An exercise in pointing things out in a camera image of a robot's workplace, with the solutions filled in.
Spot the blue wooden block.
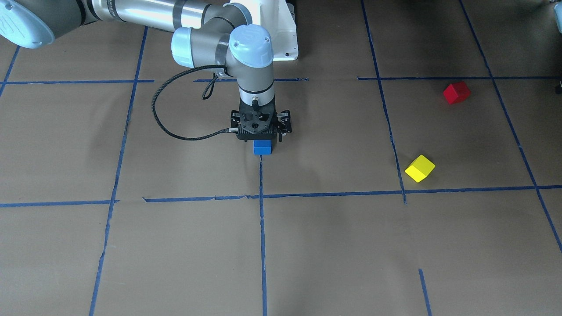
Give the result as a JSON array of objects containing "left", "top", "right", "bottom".
[{"left": 253, "top": 140, "right": 273, "bottom": 155}]

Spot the yellow wooden block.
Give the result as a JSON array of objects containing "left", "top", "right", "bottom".
[{"left": 405, "top": 154, "right": 436, "bottom": 183}]

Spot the red wooden block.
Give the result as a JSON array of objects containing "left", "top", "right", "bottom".
[{"left": 442, "top": 81, "right": 471, "bottom": 105}]

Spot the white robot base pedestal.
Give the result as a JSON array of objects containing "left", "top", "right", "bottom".
[{"left": 228, "top": 0, "right": 299, "bottom": 61}]

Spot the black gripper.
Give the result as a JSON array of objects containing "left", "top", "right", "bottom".
[{"left": 237, "top": 100, "right": 292, "bottom": 141}]

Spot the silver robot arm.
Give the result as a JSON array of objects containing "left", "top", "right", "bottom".
[{"left": 0, "top": 0, "right": 299, "bottom": 141}]

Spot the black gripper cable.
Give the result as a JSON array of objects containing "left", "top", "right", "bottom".
[{"left": 152, "top": 65, "right": 240, "bottom": 141}]

